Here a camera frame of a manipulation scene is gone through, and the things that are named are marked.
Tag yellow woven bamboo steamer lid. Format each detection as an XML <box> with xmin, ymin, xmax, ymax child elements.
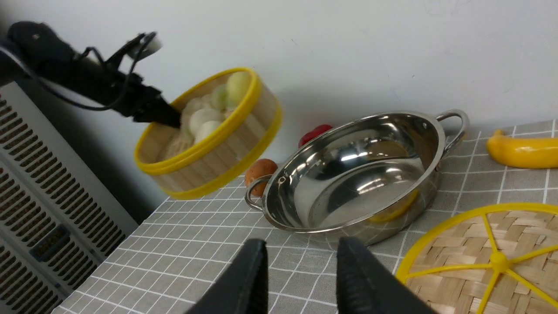
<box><xmin>396</xmin><ymin>203</ymin><xmax>558</xmax><ymax>314</ymax></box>

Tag grey perforated metal cabinet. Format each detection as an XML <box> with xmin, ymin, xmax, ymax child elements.
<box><xmin>0</xmin><ymin>83</ymin><xmax>138</xmax><ymax>314</ymax></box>

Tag brown potato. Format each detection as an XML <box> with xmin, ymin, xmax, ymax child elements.
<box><xmin>245</xmin><ymin>159</ymin><xmax>278</xmax><ymax>198</ymax></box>

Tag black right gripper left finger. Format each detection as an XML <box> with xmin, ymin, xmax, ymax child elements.
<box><xmin>187</xmin><ymin>239</ymin><xmax>269</xmax><ymax>314</ymax></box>

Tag stainless steel pot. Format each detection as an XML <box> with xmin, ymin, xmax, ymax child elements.
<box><xmin>245</xmin><ymin>109</ymin><xmax>469</xmax><ymax>249</ymax></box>

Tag yellow rimmed bamboo steamer basket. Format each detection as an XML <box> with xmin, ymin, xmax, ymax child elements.
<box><xmin>134</xmin><ymin>67</ymin><xmax>282</xmax><ymax>199</ymax></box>

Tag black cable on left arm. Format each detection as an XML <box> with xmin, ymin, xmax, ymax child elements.
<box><xmin>26</xmin><ymin>31</ymin><xmax>158</xmax><ymax>112</ymax></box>

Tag yellow plastic banana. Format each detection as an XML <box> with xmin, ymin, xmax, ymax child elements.
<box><xmin>486</xmin><ymin>130</ymin><xmax>558</xmax><ymax>169</ymax></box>

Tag red bell pepper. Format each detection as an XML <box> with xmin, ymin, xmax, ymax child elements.
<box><xmin>298</xmin><ymin>124</ymin><xmax>333</xmax><ymax>148</ymax></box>

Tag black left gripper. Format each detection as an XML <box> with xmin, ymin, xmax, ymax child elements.
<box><xmin>114</xmin><ymin>73</ymin><xmax>180</xmax><ymax>129</ymax></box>

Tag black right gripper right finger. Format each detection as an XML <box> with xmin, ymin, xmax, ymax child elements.
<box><xmin>336</xmin><ymin>237</ymin><xmax>434</xmax><ymax>314</ymax></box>

